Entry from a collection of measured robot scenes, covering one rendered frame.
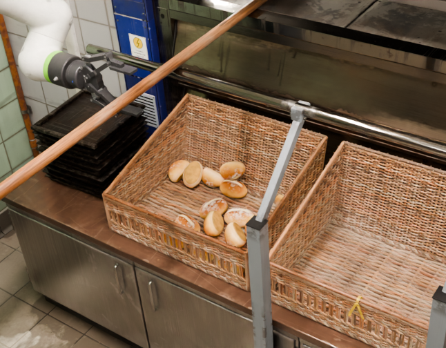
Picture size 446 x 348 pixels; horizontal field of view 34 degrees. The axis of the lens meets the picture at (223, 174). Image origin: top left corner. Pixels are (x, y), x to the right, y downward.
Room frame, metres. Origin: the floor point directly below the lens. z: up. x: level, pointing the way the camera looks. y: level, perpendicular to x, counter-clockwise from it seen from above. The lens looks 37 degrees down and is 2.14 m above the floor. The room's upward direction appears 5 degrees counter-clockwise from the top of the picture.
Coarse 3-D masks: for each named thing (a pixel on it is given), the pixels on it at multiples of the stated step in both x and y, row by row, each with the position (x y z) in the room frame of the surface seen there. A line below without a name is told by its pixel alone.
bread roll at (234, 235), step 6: (234, 222) 1.75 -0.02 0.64; (228, 228) 1.72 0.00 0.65; (234, 228) 1.72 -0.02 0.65; (240, 228) 1.75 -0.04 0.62; (228, 234) 1.70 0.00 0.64; (234, 234) 1.69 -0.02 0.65; (240, 234) 1.70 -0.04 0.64; (228, 240) 1.69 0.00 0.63; (234, 240) 1.68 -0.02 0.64; (240, 240) 1.67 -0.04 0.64; (240, 246) 1.67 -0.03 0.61
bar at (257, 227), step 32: (128, 64) 1.89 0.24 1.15; (160, 64) 1.83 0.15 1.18; (256, 96) 1.62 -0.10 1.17; (352, 128) 1.46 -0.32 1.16; (384, 128) 1.42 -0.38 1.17; (288, 160) 1.49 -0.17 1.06; (256, 224) 1.38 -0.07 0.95; (256, 256) 1.37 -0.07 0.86; (256, 288) 1.37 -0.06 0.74; (256, 320) 1.37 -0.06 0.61
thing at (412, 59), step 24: (168, 0) 2.27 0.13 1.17; (192, 0) 2.24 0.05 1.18; (216, 0) 2.22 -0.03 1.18; (240, 24) 2.10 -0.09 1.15; (264, 24) 2.05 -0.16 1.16; (288, 24) 2.00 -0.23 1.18; (312, 24) 1.99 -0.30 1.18; (360, 48) 1.85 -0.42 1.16; (384, 48) 1.81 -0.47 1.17; (408, 48) 1.79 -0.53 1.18; (432, 48) 1.78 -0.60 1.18
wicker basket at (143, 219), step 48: (192, 96) 2.19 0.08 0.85; (144, 144) 2.01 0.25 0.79; (192, 144) 2.15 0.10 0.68; (240, 144) 2.04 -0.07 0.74; (144, 192) 1.98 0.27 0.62; (192, 192) 2.00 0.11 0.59; (288, 192) 1.69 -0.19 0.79; (144, 240) 1.75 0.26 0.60; (192, 240) 1.63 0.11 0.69; (240, 288) 1.53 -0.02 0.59
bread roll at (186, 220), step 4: (180, 216) 1.81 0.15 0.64; (184, 216) 1.80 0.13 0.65; (188, 216) 1.80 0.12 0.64; (176, 220) 1.80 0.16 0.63; (180, 220) 1.79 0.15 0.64; (184, 220) 1.78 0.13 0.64; (188, 220) 1.78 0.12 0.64; (192, 220) 1.78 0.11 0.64; (184, 224) 1.77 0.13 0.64; (188, 224) 1.77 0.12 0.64; (192, 224) 1.77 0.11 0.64; (196, 224) 1.77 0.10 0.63; (192, 228) 1.76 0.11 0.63; (196, 228) 1.76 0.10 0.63
